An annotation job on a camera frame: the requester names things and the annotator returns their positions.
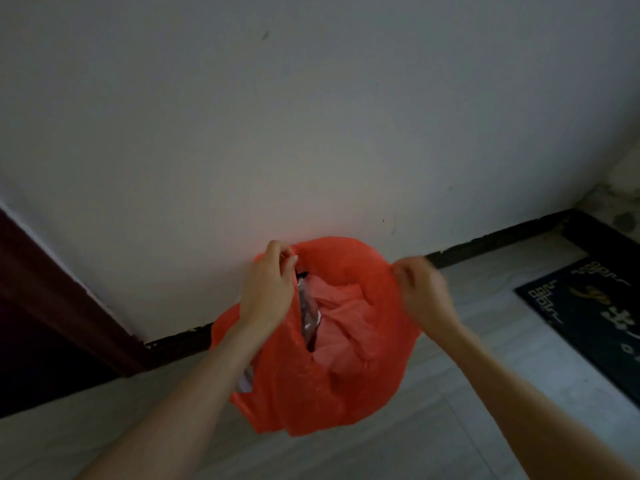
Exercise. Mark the person's left hand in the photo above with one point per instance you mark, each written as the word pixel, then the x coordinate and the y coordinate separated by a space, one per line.
pixel 267 294

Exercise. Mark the person's right forearm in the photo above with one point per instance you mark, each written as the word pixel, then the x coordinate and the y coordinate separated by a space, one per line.
pixel 530 409

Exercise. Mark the person's right hand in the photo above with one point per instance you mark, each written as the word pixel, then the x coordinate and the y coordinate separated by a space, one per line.
pixel 425 294

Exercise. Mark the red plastic bag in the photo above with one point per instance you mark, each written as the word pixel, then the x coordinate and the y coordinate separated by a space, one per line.
pixel 340 354

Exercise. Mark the dark red wooden door frame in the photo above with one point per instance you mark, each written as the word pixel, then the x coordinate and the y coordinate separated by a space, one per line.
pixel 55 314

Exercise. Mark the black patterned door mat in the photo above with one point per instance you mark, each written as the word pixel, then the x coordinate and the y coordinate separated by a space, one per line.
pixel 587 319

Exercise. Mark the person's left thumb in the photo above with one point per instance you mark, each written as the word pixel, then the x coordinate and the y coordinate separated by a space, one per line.
pixel 292 267

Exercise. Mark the pink crumpled plastic bag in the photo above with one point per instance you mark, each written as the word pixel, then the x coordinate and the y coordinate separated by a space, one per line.
pixel 342 327

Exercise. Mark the person's right fingers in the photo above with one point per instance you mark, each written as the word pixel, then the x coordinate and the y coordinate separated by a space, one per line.
pixel 407 277

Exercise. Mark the silver foil wrapper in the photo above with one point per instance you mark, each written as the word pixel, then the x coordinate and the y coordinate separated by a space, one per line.
pixel 309 314

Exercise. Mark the person's left forearm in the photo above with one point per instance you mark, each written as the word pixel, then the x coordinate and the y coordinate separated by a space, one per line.
pixel 180 409

